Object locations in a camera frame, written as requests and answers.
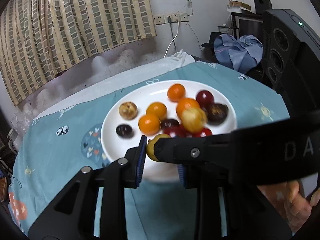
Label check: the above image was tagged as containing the dark red plum near plate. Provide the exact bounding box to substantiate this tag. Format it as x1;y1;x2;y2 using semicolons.
163;126;187;138

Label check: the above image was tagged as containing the white power cable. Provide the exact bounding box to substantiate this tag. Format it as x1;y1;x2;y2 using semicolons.
163;19;181;58

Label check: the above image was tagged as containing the white wall socket strip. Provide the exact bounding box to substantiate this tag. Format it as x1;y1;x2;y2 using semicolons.
153;13;189;25

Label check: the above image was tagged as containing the orange tangerine on plate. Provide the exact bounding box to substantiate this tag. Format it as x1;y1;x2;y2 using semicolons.
138;114;161;135

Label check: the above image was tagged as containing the checkered beige curtain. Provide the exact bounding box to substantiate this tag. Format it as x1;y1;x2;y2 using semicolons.
1;0;156;105

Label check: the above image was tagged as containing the brown spotted small fruit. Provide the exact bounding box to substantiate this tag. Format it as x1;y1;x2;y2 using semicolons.
118;101;138;120

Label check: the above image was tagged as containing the white oval plate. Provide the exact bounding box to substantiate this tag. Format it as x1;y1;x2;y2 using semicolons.
100;80;238;183

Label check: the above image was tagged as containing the orange tangerine far left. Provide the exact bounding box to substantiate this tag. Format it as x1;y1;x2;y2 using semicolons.
167;83;185;102

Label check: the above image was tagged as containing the person's right hand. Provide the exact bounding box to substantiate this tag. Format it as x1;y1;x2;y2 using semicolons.
257;179;320;234

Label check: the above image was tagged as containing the orange tangerine near finger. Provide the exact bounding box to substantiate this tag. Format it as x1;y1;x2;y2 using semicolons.
176;98;200;118

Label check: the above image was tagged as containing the blue clothing pile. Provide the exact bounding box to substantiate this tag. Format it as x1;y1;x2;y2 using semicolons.
213;34;263;74

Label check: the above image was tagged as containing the dark red plum on plate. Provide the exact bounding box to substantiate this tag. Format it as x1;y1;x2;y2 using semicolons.
196;90;214;107

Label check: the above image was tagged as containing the small olive yellow fruit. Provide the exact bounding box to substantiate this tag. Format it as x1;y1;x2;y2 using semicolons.
146;133;170;162

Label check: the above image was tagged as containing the bright red fruit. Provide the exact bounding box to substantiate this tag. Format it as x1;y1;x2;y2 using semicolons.
192;128;213;137

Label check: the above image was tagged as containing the yellow orange tangerine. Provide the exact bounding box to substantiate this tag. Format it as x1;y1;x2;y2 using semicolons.
146;102;167;121

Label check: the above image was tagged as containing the yellow spotted fruit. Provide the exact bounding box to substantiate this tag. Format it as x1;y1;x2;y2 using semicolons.
180;107;207;133

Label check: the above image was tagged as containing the dark purple passion fruit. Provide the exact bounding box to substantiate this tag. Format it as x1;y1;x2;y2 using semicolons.
206;103;229;125

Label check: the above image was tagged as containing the black tv and stand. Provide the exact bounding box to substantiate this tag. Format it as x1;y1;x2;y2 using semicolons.
228;0;272;42

